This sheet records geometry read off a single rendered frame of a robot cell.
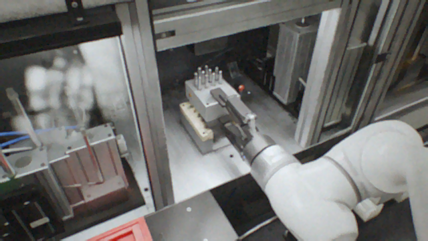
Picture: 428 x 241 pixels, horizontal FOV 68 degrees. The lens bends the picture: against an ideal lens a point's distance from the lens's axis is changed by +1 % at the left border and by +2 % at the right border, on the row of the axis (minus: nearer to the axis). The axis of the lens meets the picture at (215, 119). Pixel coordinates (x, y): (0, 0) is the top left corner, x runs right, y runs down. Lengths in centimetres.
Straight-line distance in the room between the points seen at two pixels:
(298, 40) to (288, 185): 44
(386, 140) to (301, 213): 18
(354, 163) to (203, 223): 33
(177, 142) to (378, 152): 51
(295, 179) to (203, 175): 28
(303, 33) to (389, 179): 46
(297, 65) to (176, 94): 40
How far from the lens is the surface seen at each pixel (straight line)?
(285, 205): 57
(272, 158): 61
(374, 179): 58
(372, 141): 58
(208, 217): 72
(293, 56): 91
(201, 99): 77
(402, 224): 112
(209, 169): 80
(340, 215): 56
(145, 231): 65
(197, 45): 73
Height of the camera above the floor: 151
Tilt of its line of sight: 40 degrees down
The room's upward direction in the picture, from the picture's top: straight up
